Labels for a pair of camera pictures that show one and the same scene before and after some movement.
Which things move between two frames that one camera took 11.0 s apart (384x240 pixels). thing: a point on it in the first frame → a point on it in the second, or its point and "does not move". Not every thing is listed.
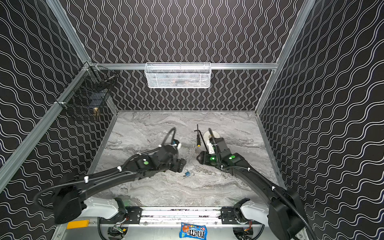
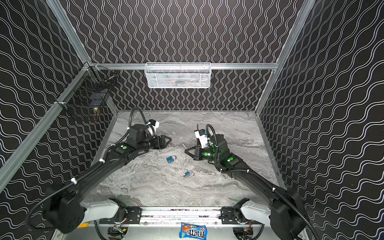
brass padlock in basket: x=96 y=111 does not move
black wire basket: x=90 y=88 does not move
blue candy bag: x=193 y=231 does not move
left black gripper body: x=180 y=165 → x=157 y=142
